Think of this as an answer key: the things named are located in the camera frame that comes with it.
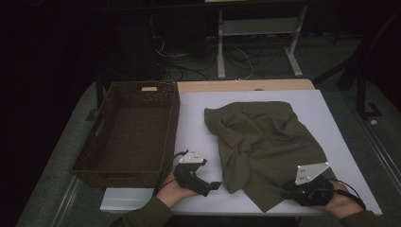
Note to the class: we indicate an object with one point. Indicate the white board sheet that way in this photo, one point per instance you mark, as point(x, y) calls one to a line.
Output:
point(194, 110)

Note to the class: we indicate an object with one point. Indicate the black metal stand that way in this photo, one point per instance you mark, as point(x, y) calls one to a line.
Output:
point(362, 94)

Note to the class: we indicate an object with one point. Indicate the brown woven basket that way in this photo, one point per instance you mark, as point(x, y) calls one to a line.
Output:
point(132, 132)

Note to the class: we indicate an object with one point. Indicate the person's right hand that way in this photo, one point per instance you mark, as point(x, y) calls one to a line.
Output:
point(342, 201)

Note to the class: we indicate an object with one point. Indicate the small white ball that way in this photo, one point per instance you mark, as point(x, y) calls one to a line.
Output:
point(373, 122)

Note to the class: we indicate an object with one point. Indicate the white metal desk frame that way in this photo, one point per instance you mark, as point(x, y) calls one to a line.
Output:
point(258, 26)

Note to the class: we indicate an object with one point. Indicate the person's left hand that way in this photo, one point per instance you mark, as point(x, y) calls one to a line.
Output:
point(171, 194)

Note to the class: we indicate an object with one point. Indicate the olive green pants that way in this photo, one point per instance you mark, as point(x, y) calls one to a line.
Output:
point(268, 138)

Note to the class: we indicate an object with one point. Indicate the black post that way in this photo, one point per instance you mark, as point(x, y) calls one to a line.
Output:
point(99, 91)

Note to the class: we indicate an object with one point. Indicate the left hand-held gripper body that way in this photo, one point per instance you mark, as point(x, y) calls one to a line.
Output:
point(187, 176)

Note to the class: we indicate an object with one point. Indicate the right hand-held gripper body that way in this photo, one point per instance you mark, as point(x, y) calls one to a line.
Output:
point(315, 192)

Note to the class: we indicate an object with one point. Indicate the metal rail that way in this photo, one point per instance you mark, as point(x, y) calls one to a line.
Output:
point(67, 198)
point(383, 157)

